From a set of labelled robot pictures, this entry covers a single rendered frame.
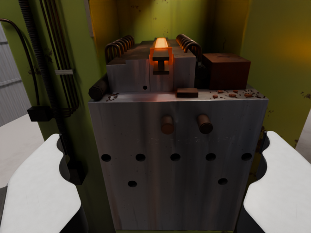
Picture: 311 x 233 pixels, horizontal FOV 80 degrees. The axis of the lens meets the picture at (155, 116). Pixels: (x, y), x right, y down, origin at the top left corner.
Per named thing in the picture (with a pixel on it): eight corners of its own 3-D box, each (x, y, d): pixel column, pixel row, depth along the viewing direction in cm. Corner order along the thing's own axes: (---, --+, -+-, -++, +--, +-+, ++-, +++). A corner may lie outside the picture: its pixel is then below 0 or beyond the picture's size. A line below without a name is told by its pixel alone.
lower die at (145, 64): (194, 90, 44) (196, 52, 40) (109, 92, 45) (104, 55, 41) (178, 58, 81) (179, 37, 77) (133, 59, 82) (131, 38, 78)
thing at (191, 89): (177, 97, 41) (177, 92, 40) (177, 92, 43) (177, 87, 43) (198, 97, 40) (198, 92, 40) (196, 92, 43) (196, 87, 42)
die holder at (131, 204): (234, 230, 59) (270, 99, 38) (114, 229, 60) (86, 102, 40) (201, 133, 108) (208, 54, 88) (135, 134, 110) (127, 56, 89)
